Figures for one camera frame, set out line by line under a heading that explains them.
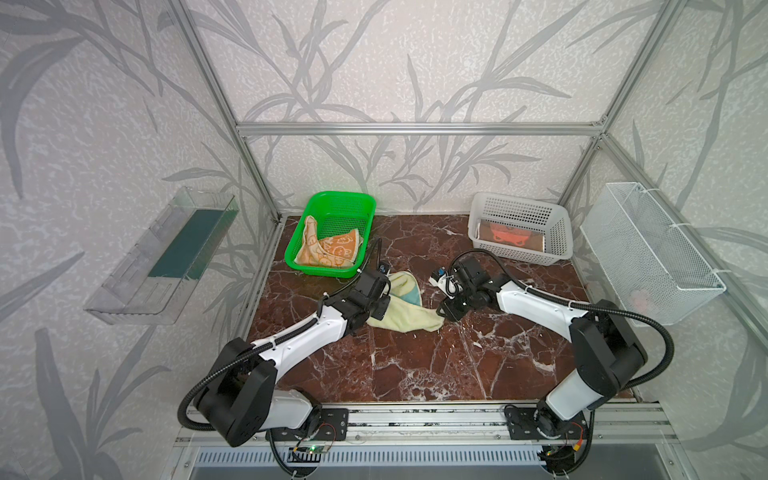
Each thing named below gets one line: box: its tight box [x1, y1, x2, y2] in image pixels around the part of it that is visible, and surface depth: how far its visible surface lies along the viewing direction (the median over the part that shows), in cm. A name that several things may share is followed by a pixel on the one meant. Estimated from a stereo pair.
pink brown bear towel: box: [478, 220, 545, 252], surface depth 114 cm
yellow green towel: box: [366, 271, 445, 333], surface depth 91 cm
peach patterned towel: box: [294, 215, 363, 266], surface depth 107 cm
